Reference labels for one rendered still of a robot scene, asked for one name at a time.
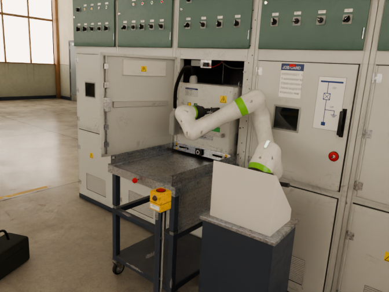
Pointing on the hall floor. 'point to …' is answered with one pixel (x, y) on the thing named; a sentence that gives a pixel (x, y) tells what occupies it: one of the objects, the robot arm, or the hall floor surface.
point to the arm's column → (242, 262)
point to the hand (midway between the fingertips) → (216, 109)
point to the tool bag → (13, 252)
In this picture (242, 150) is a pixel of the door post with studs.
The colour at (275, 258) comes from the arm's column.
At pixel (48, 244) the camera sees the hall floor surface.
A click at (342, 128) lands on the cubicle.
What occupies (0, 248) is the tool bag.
